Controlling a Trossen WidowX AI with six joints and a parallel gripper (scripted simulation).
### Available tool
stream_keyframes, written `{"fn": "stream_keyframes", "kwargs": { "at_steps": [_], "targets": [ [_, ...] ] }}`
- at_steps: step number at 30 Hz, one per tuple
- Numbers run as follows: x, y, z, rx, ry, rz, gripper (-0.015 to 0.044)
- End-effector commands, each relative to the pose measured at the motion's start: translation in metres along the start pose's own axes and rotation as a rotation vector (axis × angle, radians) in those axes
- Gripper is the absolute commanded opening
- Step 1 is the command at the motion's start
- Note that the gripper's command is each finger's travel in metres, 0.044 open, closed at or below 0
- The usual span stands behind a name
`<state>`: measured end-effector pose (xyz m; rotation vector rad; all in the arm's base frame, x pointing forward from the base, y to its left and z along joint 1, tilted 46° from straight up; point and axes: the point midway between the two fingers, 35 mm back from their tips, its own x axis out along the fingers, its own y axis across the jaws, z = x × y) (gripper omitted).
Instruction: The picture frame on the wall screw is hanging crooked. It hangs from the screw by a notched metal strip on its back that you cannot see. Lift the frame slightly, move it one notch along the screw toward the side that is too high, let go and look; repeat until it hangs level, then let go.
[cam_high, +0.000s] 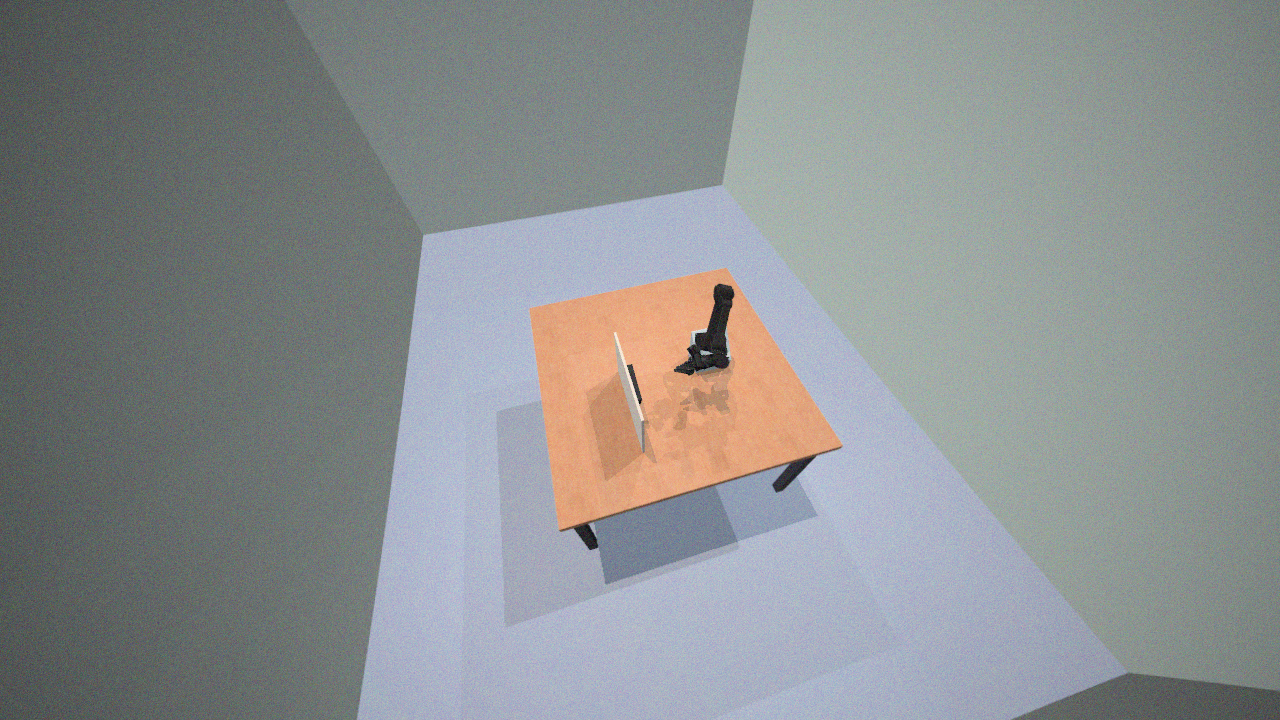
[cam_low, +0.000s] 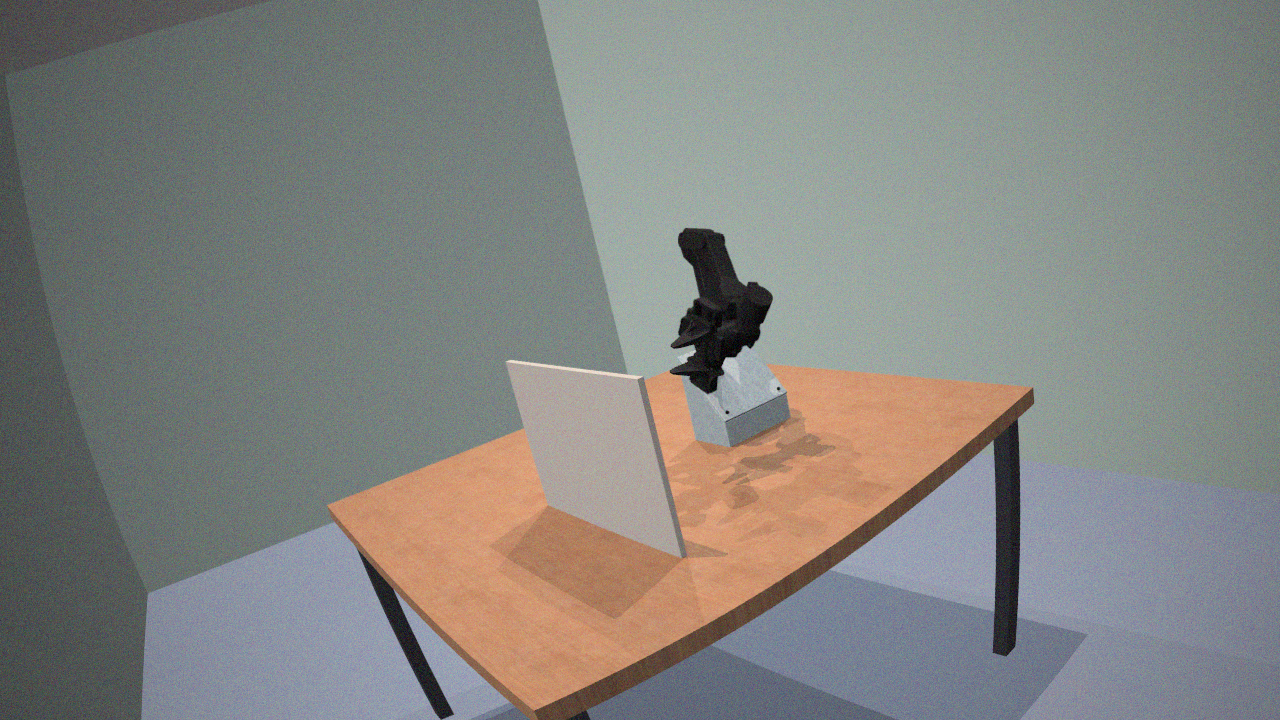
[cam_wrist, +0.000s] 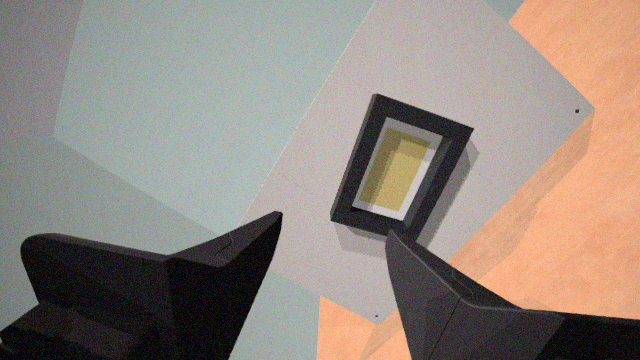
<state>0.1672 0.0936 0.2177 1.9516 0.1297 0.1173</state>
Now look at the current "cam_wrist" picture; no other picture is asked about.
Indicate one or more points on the black picture frame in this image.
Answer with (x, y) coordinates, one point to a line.
(401, 161)

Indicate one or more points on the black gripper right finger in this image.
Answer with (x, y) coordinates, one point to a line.
(446, 315)

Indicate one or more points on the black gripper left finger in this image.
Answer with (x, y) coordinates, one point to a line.
(198, 298)

